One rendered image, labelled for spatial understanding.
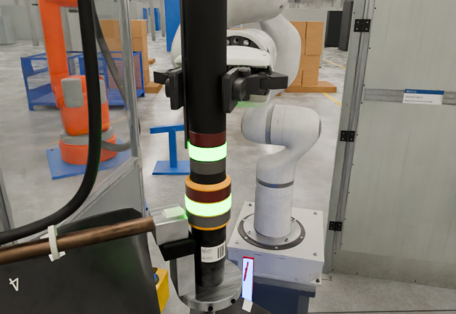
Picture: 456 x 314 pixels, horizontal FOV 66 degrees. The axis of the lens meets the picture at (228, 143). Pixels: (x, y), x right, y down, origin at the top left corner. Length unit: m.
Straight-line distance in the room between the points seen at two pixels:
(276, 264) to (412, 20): 1.50
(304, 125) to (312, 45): 7.58
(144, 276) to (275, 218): 0.69
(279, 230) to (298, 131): 0.34
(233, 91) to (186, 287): 0.20
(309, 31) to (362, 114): 6.43
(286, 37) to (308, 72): 7.71
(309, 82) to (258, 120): 7.71
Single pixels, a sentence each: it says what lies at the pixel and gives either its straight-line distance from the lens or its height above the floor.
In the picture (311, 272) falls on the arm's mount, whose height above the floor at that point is 0.97.
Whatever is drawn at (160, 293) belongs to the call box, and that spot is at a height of 1.05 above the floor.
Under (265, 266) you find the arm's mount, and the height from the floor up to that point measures 0.97.
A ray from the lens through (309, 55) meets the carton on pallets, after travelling 8.59.
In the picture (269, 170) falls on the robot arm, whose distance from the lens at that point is 1.05.
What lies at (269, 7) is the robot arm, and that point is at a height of 1.71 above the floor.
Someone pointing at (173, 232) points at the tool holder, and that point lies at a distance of 0.33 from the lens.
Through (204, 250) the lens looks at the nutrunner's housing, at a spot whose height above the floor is 1.48.
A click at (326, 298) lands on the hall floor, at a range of 2.52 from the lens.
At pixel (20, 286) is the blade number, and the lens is 0.47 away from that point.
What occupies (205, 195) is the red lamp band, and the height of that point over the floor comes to 1.54.
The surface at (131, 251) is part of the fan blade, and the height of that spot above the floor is 1.41.
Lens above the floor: 1.69
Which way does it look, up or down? 20 degrees down
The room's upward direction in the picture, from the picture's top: 1 degrees clockwise
